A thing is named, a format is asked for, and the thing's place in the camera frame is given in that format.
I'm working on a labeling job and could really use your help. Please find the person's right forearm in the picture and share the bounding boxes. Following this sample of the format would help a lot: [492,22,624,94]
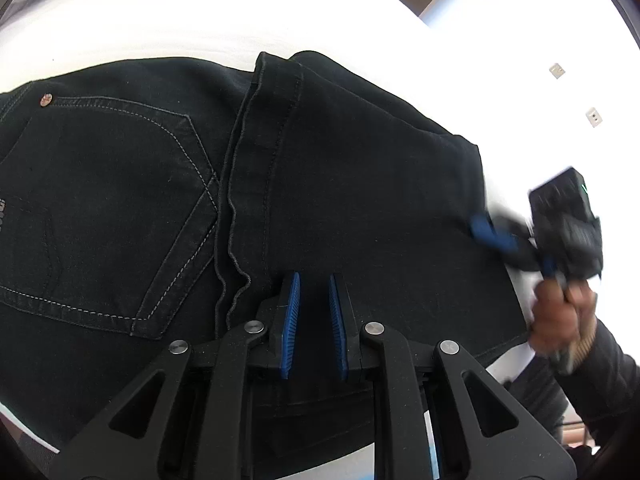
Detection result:
[567,317,640,431]

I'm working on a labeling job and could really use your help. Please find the black denim pants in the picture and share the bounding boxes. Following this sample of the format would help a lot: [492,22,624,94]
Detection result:
[0,50,533,480]

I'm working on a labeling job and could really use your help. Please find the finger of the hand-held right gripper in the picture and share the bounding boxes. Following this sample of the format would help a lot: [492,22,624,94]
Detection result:
[469,212,543,273]
[538,255,562,281]

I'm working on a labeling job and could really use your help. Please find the person's right hand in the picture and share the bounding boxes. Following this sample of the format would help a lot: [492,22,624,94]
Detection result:
[527,280,598,361]

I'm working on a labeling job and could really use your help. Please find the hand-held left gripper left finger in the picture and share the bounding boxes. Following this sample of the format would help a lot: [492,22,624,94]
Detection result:
[47,271,302,480]

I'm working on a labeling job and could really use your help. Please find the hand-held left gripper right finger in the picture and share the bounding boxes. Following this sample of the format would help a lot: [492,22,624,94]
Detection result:
[327,272,576,480]

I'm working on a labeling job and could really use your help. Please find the bed with white sheet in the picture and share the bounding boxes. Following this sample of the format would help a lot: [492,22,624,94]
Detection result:
[0,0,540,480]

